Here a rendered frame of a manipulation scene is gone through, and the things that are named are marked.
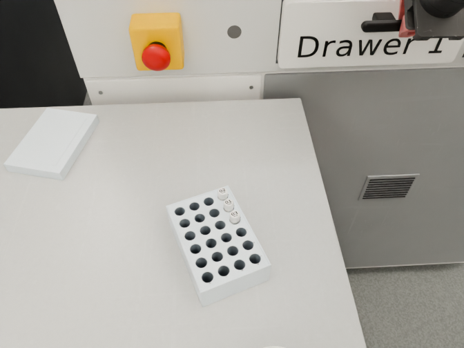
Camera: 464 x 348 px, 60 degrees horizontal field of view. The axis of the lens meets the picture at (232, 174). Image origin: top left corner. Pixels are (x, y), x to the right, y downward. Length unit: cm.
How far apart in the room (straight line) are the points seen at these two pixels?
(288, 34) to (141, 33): 22
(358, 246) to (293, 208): 68
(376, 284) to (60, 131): 107
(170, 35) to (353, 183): 55
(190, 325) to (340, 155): 53
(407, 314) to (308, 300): 92
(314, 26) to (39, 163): 45
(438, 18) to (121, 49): 45
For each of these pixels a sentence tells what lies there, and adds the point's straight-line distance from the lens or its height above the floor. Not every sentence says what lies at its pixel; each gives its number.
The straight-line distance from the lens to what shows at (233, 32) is 65.
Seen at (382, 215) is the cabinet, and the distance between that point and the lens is 110.
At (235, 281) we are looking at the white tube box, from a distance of 45.
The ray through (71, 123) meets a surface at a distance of 68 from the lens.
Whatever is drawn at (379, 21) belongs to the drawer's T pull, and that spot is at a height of 91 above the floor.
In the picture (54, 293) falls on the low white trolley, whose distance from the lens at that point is 52.
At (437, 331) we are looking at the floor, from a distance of 141.
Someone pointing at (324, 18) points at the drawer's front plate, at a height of 90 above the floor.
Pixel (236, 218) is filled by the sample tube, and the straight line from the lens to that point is 48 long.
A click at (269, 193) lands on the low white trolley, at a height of 76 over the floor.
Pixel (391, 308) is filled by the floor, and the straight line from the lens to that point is 139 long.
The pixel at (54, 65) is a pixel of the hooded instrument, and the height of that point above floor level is 36.
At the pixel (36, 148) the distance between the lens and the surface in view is 66.
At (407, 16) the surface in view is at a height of 95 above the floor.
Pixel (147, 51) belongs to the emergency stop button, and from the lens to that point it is 59.
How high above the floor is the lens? 120
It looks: 49 degrees down
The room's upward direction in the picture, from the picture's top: straight up
